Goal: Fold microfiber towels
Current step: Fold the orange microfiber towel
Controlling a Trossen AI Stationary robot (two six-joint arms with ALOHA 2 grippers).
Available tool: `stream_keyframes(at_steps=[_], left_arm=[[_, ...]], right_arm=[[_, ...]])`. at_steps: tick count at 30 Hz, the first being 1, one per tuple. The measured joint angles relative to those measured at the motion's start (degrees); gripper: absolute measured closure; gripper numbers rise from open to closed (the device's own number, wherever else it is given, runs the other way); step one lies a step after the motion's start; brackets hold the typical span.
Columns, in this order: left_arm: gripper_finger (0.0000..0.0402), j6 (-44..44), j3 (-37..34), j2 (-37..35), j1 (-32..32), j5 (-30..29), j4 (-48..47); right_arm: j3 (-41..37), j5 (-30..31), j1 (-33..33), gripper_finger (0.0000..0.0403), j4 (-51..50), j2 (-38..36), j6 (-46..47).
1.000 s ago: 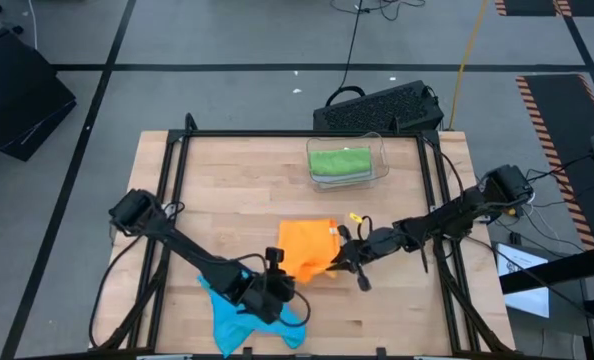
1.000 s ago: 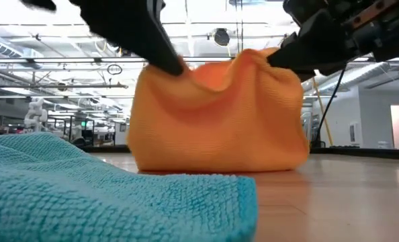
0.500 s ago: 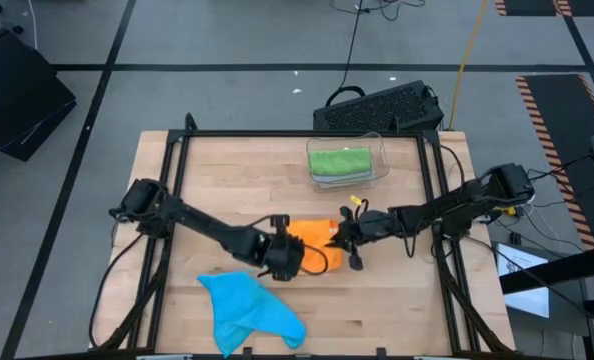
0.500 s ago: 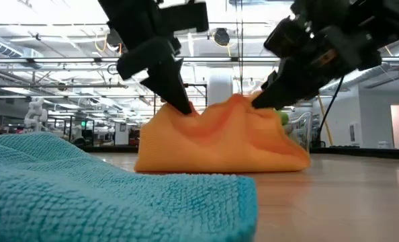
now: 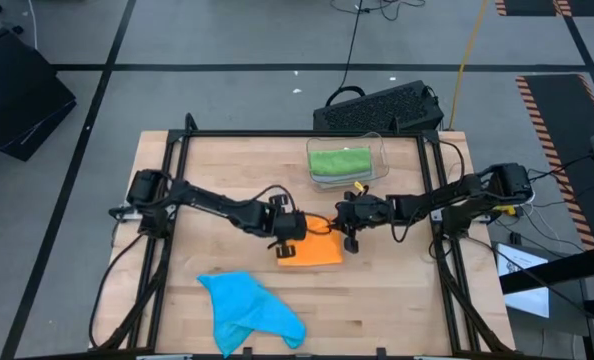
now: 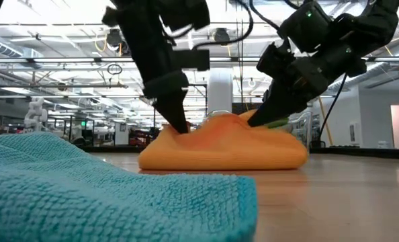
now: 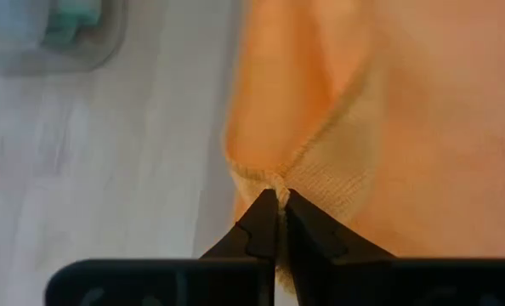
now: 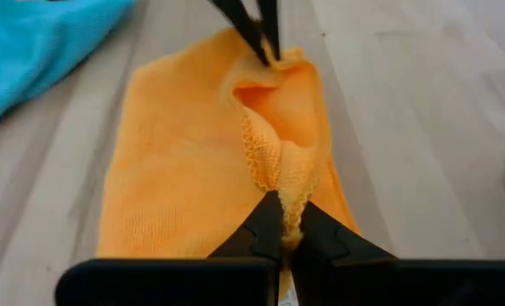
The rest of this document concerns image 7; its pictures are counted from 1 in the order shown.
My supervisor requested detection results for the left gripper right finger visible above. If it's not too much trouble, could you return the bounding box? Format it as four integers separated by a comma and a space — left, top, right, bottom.
284, 189, 505, 306

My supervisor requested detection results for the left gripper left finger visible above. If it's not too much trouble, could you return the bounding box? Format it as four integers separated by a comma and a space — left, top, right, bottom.
43, 189, 279, 306

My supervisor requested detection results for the orange microfiber towel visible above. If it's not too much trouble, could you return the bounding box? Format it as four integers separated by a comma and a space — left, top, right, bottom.
222, 0, 505, 294

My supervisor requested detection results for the bright green microfiber towel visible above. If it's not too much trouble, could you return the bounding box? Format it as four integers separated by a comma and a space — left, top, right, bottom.
42, 0, 104, 48

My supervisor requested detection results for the clear plastic bin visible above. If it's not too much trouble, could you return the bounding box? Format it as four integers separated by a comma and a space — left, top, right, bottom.
0, 0, 129, 78

